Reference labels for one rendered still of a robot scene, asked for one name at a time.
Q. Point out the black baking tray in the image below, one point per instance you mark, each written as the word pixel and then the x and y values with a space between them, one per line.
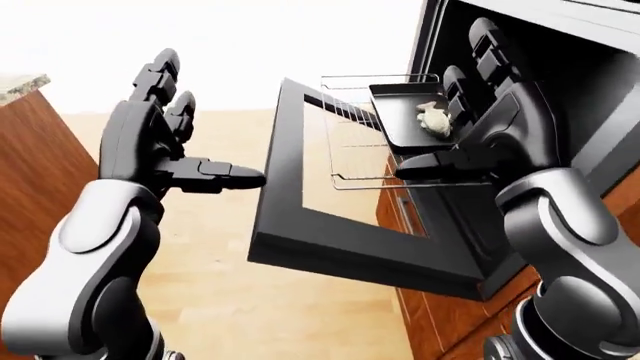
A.
pixel 412 116

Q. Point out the black oven door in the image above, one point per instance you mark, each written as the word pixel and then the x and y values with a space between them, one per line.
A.
pixel 360 202

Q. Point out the pale grey fish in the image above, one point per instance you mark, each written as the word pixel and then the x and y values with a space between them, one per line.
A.
pixel 436 119

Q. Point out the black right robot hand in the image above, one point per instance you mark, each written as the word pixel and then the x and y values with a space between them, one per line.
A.
pixel 520 123

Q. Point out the granite island countertop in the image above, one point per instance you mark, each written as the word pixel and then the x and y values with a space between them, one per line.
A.
pixel 20 87

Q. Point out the wooden island cabinet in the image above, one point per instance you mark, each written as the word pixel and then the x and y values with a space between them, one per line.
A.
pixel 40 180

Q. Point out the black oven body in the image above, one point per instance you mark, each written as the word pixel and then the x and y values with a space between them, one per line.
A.
pixel 560 75

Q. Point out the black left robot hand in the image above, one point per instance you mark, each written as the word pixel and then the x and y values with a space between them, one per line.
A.
pixel 135 146

